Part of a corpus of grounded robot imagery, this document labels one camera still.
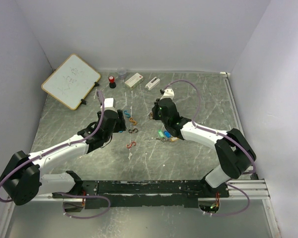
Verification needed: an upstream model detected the white plastic device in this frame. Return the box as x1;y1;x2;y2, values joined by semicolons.
146;77;160;91

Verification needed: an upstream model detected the aluminium rail frame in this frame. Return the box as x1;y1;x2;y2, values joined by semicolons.
0;72;280;238

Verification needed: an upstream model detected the white green cardboard box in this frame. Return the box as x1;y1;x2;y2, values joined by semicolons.
124;73;144;90

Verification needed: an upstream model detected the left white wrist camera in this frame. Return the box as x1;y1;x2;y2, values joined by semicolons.
100;98;116;111

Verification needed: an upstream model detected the clear plastic cup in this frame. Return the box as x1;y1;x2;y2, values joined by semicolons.
117;67;127;80

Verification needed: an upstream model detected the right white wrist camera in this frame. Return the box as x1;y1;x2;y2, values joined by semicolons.
160;88;175;100

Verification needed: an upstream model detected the wood-framed whiteboard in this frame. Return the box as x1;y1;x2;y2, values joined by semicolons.
41;54;101;110

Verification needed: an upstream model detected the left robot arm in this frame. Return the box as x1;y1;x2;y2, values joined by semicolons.
0;109;126;206

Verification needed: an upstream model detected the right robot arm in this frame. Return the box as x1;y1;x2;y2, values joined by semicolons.
152;98;256;197

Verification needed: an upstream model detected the red black stamp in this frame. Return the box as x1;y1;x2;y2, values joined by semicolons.
108;76;116;89

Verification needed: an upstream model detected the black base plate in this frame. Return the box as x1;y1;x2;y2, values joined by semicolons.
52;179;230;210

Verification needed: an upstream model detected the red S-carabiner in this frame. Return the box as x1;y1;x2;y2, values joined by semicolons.
126;141;137;149

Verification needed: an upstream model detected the green tag key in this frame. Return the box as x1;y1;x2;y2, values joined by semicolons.
156;130;165;141

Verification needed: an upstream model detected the yellow tag key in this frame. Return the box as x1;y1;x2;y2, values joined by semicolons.
164;137;179;142

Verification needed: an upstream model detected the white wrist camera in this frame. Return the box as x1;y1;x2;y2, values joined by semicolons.
160;88;175;100
100;98;116;111

